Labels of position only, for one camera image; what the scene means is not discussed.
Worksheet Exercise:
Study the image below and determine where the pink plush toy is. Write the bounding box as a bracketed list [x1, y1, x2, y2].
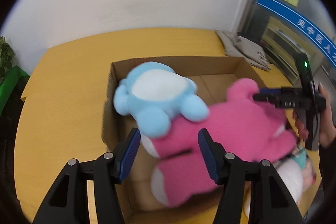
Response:
[144, 78, 297, 207]

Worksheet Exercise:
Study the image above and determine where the white plush toy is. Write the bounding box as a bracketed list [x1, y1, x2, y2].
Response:
[244, 159, 304, 216]

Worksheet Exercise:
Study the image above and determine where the green potted plant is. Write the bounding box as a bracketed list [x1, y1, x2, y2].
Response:
[0, 35, 14, 83]

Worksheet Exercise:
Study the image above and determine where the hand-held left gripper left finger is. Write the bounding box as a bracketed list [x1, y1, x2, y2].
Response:
[32, 128, 141, 224]

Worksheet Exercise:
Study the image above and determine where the person's right forearm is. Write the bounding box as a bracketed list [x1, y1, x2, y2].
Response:
[318, 108, 336, 224]

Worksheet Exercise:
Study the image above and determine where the glass door with blue stripe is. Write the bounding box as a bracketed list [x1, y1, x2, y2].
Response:
[238, 0, 336, 88]

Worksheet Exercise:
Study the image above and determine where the grey folded cloth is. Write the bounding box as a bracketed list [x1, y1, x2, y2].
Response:
[215, 30, 271, 71]

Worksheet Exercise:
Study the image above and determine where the green box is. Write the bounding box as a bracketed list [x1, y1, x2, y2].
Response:
[0, 65, 30, 109]

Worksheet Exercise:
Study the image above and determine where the cardboard box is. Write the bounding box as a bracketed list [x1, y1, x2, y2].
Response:
[102, 56, 297, 224]

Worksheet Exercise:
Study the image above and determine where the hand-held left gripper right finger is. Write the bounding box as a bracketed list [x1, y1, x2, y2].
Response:
[198, 128, 305, 224]

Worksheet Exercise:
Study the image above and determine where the light blue plush toy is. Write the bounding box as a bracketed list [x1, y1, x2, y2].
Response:
[113, 62, 210, 139]

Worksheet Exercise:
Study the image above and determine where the person's right hand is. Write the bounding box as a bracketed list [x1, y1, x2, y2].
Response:
[293, 83, 332, 148]

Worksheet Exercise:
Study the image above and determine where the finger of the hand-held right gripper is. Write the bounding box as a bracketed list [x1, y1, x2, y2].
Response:
[253, 88, 282, 106]

